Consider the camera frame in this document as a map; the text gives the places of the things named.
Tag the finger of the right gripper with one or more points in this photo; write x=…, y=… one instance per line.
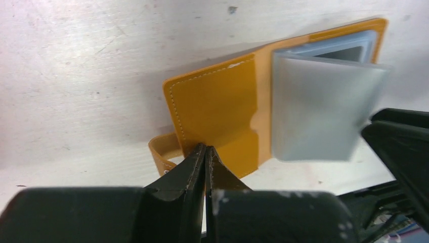
x=399, y=138

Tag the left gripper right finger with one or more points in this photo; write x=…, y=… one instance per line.
x=236, y=213

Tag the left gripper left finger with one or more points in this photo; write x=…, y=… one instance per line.
x=168, y=210

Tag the yellow leather card holder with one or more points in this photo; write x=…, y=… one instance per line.
x=228, y=105

